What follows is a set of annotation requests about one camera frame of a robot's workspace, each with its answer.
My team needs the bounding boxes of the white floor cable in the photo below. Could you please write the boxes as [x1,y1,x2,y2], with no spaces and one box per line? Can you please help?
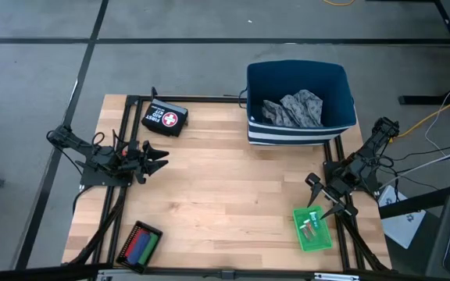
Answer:
[423,76,450,179]

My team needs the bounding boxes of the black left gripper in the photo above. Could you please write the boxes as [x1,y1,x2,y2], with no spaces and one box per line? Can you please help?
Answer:
[121,138,170,184]

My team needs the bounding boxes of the black plastic tray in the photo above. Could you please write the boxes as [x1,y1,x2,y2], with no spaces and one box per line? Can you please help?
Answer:
[115,220,164,275]

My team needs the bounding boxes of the grey patterned cloth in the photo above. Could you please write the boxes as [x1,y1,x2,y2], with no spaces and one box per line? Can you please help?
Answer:
[262,89,324,129]

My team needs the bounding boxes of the dark blue object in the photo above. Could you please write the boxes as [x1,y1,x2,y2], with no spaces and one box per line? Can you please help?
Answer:
[127,232,152,265]

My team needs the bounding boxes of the black first aid kit pouch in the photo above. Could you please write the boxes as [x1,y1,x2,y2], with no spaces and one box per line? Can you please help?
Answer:
[141,98,189,138]

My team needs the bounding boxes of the teal pill bottle white cap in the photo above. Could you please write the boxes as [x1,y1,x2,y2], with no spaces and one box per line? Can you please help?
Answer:
[309,210,322,230]

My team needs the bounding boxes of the green bandage roll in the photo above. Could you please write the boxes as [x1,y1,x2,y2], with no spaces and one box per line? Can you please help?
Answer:
[137,233,159,265]

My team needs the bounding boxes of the black slanted bar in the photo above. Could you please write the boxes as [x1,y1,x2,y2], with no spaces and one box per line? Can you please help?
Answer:
[379,181,450,219]

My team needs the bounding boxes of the black desk leg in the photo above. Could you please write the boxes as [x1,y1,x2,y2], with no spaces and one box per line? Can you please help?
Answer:
[398,0,450,106]

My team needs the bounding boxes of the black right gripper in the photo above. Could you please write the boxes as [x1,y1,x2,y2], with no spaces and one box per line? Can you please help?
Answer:
[305,171,361,219]

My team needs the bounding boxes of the yellow floor cable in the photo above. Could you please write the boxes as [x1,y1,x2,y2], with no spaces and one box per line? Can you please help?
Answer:
[398,90,450,138]

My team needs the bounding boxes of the grey floor cable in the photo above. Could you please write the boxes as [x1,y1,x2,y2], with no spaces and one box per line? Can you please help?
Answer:
[380,142,450,189]

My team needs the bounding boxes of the red bandage roll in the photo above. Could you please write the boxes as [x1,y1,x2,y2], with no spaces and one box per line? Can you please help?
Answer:
[124,229,142,255]

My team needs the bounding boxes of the green plastic tray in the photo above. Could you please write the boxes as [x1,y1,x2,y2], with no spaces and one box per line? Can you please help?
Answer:
[292,205,334,253]

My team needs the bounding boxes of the navy white striped fabric basket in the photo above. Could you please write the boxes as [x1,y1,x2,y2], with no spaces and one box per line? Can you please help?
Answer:
[238,59,358,147]

